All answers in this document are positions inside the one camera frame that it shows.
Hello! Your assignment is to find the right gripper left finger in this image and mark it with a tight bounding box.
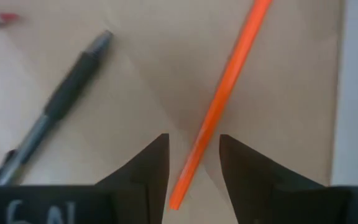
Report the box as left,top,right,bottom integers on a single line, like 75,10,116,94
94,133,170,224

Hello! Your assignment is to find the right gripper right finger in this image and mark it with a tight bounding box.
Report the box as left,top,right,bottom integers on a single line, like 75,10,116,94
218,134,333,224

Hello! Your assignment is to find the orange pencil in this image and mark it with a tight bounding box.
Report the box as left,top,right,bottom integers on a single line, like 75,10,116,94
168,0,273,212

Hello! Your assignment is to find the black retractable gel pen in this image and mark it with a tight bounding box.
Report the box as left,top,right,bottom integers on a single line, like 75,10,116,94
0,29,114,187

